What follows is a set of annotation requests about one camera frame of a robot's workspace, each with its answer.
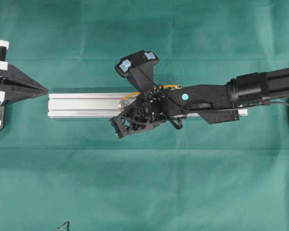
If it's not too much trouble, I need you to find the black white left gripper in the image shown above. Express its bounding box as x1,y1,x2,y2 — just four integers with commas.
0,40,48,129

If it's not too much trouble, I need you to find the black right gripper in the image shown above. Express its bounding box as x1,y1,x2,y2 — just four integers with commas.
109,92,183,139

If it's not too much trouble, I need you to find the orange rubber band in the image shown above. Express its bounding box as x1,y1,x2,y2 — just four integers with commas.
121,84,182,101

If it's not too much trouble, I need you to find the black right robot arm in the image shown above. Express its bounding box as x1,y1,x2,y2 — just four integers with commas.
110,68,289,138

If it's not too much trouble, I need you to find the green table cloth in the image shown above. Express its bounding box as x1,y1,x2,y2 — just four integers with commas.
0,0,289,231

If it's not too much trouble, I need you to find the silver pulley shaft near camera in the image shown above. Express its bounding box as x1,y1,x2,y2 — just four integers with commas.
118,100,130,113

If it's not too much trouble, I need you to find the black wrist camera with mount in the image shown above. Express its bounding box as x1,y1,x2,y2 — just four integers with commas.
114,50,159,94

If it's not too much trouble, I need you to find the aluminium extrusion rail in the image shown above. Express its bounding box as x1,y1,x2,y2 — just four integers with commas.
47,92,248,119

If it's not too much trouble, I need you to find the black cable bottom edge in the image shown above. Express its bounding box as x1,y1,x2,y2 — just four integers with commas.
56,220,71,231

